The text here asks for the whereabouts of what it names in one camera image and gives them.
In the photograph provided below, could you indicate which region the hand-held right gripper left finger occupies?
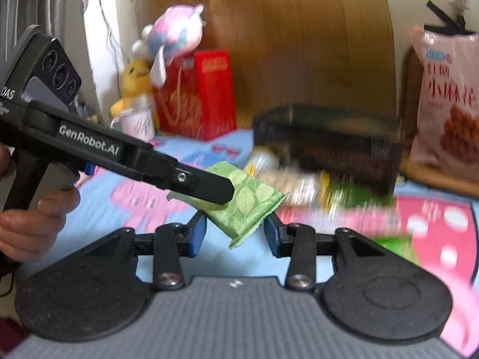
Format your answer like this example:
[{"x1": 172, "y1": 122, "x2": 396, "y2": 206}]
[{"x1": 84, "y1": 211, "x2": 208, "y2": 291}]

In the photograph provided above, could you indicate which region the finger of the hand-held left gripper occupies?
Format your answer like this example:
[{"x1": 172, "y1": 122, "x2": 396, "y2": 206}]
[{"x1": 140, "y1": 153, "x2": 235, "y2": 207}]

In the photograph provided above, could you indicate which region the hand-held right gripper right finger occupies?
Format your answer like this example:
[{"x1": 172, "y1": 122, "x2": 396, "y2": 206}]
[{"x1": 263, "y1": 215, "x2": 393, "y2": 292}]

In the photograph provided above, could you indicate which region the green leaf-print snack packet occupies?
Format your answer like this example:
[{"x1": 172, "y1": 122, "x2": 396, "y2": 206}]
[{"x1": 166, "y1": 161, "x2": 292, "y2": 249}]

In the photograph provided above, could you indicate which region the black cardboard box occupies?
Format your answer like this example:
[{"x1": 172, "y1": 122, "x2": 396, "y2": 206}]
[{"x1": 252, "y1": 104, "x2": 403, "y2": 199}]

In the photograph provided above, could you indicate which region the person's left hand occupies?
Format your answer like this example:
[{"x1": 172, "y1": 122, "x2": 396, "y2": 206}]
[{"x1": 0, "y1": 145, "x2": 81, "y2": 268}]

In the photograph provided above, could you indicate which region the pile of mixed snack packets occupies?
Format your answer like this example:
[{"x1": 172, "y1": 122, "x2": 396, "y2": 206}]
[{"x1": 245, "y1": 149, "x2": 401, "y2": 238}]

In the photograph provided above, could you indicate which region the white cup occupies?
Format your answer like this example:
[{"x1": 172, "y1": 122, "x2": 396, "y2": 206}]
[{"x1": 118, "y1": 107, "x2": 156, "y2": 143}]

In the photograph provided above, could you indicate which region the printed blanket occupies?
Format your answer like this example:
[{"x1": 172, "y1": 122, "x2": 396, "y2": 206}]
[{"x1": 15, "y1": 129, "x2": 479, "y2": 358}]

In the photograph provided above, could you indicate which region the yellow duck plush toy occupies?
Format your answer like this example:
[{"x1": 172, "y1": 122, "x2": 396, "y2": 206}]
[{"x1": 109, "y1": 58, "x2": 160, "y2": 118}]

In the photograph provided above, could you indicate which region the red gift bag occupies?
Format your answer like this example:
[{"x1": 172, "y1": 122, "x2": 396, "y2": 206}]
[{"x1": 153, "y1": 56, "x2": 204, "y2": 140}]

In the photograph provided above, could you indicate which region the pink and blue plush toy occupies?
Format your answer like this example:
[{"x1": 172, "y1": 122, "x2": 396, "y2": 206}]
[{"x1": 133, "y1": 4, "x2": 206, "y2": 88}]

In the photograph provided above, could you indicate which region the grey cabinet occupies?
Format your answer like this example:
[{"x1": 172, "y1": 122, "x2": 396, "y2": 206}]
[{"x1": 0, "y1": 0, "x2": 84, "y2": 57}]

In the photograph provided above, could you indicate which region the wooden headboard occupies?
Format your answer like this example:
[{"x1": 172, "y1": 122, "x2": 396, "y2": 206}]
[{"x1": 127, "y1": 0, "x2": 397, "y2": 130}]

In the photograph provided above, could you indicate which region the pink snack bag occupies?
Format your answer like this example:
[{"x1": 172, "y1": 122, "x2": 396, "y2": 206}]
[{"x1": 410, "y1": 24, "x2": 479, "y2": 171}]

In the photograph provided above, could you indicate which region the black strap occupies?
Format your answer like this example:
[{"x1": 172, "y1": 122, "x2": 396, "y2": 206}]
[{"x1": 427, "y1": 0, "x2": 468, "y2": 34}]

